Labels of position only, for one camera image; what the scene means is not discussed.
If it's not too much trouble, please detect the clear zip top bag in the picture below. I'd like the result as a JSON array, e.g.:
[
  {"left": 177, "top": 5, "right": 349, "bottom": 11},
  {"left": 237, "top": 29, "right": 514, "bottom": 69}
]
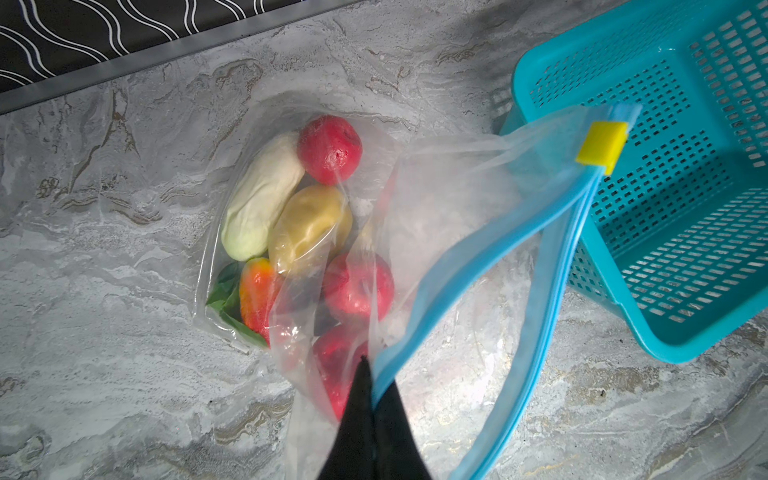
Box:
[{"left": 193, "top": 100, "right": 642, "bottom": 479}]

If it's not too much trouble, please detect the yellow toy potato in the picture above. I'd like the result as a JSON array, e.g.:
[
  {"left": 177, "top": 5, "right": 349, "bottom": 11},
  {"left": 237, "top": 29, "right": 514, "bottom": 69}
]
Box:
[{"left": 268, "top": 185, "right": 353, "bottom": 275}]

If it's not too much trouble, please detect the red toy tomato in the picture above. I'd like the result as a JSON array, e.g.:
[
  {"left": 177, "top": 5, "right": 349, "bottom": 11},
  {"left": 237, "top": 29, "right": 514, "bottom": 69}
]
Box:
[
  {"left": 322, "top": 252, "right": 395, "bottom": 324},
  {"left": 313, "top": 324, "right": 368, "bottom": 420},
  {"left": 297, "top": 115, "right": 363, "bottom": 185}
]

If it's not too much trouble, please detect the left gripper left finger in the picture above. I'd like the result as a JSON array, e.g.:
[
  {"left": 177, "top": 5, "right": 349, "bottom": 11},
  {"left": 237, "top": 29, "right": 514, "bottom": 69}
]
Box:
[{"left": 318, "top": 356, "right": 375, "bottom": 480}]

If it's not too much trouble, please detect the teal plastic basket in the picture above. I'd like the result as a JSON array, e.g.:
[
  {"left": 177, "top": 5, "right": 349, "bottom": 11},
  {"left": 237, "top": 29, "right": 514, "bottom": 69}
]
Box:
[{"left": 504, "top": 1, "right": 767, "bottom": 364}]

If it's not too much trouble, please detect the orange red toy pepper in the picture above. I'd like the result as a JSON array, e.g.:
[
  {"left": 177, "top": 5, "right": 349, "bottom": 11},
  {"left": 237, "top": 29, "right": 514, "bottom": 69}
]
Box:
[{"left": 239, "top": 257, "right": 283, "bottom": 346}]

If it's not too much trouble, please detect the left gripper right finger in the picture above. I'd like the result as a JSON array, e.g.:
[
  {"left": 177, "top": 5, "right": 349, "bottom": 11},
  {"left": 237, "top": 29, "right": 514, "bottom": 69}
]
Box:
[{"left": 373, "top": 382, "right": 431, "bottom": 480}]

